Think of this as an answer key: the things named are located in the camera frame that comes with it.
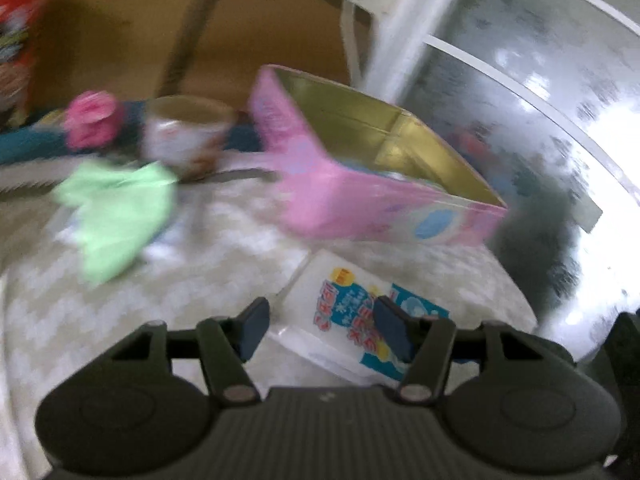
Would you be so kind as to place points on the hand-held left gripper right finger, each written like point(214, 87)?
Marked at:
point(392, 330)

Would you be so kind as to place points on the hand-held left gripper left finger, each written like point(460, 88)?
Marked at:
point(252, 330)

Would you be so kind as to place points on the white tissue packet blue print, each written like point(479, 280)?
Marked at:
point(330, 310)

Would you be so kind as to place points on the pink tin box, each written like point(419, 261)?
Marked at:
point(325, 195)

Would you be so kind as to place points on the light green cloth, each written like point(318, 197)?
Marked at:
point(115, 210)

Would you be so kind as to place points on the printed paper cup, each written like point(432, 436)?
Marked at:
point(175, 140)

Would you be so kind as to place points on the frosted glass window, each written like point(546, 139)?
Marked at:
point(500, 110)

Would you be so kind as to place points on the pink fabric flower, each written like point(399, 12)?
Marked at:
point(90, 120)

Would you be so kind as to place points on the brown board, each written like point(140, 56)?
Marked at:
point(110, 35)

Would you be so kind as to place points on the red snack bag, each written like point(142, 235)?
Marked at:
point(15, 60)

